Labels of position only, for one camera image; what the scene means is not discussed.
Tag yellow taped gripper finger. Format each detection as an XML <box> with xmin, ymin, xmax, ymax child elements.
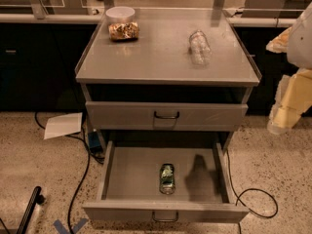
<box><xmin>266</xmin><ymin>27</ymin><xmax>292</xmax><ymax>54</ymax></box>
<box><xmin>267</xmin><ymin>68</ymin><xmax>312</xmax><ymax>135</ymax></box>

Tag green soda can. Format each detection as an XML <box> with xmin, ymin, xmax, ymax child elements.
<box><xmin>159</xmin><ymin>164</ymin><xmax>176</xmax><ymax>195</ymax></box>

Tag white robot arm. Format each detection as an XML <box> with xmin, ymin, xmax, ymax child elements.
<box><xmin>266</xmin><ymin>3</ymin><xmax>312</xmax><ymax>135</ymax></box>

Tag grey metal drawer cabinet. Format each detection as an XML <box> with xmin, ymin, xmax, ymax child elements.
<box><xmin>76</xmin><ymin>8</ymin><xmax>260</xmax><ymax>147</ymax></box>

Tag open middle drawer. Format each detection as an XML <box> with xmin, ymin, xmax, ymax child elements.
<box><xmin>84</xmin><ymin>141</ymin><xmax>249</xmax><ymax>223</ymax></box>

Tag dark counter with cabinets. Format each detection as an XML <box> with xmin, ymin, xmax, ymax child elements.
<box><xmin>0</xmin><ymin>22</ymin><xmax>297</xmax><ymax>115</ymax></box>

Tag clear plastic bottle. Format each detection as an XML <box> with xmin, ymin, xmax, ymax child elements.
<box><xmin>189</xmin><ymin>30</ymin><xmax>212</xmax><ymax>65</ymax></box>

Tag brown snack bag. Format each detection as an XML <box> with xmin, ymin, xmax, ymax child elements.
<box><xmin>108</xmin><ymin>22</ymin><xmax>139</xmax><ymax>41</ymax></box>

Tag blue power box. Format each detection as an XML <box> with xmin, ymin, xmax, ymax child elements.
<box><xmin>88</xmin><ymin>132</ymin><xmax>101</xmax><ymax>153</ymax></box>

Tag white paper sheet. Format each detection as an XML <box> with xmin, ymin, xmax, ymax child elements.
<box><xmin>44</xmin><ymin>113</ymin><xmax>82</xmax><ymax>139</ymax></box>

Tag blue tape cross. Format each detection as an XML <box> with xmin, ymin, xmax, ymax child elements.
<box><xmin>53</xmin><ymin>217</ymin><xmax>90</xmax><ymax>234</ymax></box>

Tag black bar object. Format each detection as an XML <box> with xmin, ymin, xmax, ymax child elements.
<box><xmin>16</xmin><ymin>186</ymin><xmax>45</xmax><ymax>234</ymax></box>

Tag black cable left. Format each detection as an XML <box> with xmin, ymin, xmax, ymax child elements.
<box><xmin>34</xmin><ymin>111</ymin><xmax>105</xmax><ymax>234</ymax></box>

